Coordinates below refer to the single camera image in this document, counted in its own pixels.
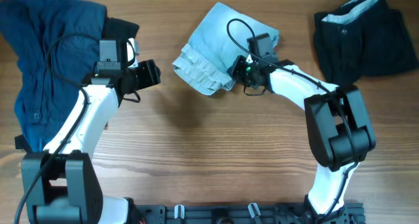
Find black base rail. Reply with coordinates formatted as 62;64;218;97
130;202;366;224

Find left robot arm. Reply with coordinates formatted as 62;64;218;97
14;60;161;223

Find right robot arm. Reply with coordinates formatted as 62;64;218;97
227;56;376;223

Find folded black shorts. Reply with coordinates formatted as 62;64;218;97
314;0;418;86

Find dark blue shirt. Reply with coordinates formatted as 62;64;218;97
0;0;109;153

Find light blue denim shorts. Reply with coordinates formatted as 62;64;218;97
172;2;280;96

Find black garment under blue shirt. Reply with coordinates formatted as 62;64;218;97
10;18;139;153

